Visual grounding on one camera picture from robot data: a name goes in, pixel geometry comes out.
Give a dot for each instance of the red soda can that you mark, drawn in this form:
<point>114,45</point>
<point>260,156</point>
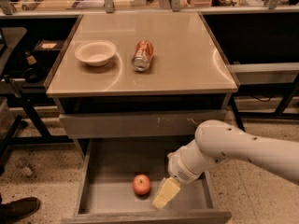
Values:
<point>143,56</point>

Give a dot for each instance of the open grey middle drawer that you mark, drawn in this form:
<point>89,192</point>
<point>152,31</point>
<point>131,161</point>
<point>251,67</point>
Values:
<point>106,194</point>

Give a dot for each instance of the closed grey top drawer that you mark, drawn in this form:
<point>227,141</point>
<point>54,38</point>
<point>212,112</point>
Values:
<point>136,124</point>

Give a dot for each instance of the grey drawer cabinet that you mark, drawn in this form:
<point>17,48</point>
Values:
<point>132,74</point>

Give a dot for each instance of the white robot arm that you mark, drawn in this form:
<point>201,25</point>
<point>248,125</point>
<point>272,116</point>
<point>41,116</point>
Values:
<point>216,141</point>

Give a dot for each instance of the white paper bowl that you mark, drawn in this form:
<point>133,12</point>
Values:
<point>96,53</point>

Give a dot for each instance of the long grey workbench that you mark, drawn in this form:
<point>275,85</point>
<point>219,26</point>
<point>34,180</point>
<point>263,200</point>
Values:
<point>68,8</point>

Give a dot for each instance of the red apple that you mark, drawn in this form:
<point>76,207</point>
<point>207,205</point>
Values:
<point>141,185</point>

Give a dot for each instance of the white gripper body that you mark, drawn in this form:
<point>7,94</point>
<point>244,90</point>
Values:
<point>177,168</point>

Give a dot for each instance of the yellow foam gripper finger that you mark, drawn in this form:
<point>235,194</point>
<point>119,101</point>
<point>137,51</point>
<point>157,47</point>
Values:
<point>167,191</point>

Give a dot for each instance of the dark brown shoe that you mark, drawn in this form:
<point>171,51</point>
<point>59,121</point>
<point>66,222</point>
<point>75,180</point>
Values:
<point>18,209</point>

